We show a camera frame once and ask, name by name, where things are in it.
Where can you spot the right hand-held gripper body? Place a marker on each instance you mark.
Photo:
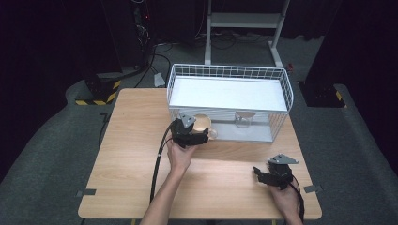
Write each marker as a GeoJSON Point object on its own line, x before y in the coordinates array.
{"type": "Point", "coordinates": [280, 175]}

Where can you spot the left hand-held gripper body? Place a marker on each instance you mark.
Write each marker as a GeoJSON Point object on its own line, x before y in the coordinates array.
{"type": "Point", "coordinates": [183, 134]}

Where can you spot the cream ceramic mug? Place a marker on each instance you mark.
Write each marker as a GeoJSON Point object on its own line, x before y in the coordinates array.
{"type": "Point", "coordinates": [203, 123]}

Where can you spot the clear jar with white lid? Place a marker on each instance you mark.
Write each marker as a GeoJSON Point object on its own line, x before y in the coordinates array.
{"type": "Point", "coordinates": [244, 120]}

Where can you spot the person's left hand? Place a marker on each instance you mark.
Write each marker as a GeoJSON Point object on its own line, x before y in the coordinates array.
{"type": "Point", "coordinates": [180, 157]}

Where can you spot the person's right hand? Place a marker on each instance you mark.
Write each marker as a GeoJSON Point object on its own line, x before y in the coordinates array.
{"type": "Point", "coordinates": [286, 201]}

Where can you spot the white box on floor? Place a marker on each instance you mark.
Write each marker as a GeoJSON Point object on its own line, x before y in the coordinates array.
{"type": "Point", "coordinates": [159, 80]}

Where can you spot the black yellow striped base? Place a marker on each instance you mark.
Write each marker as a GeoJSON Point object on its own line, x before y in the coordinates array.
{"type": "Point", "coordinates": [100, 90]}
{"type": "Point", "coordinates": [322, 93]}

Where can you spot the white metal stand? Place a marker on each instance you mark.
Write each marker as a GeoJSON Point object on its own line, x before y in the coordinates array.
{"type": "Point", "coordinates": [244, 20]}

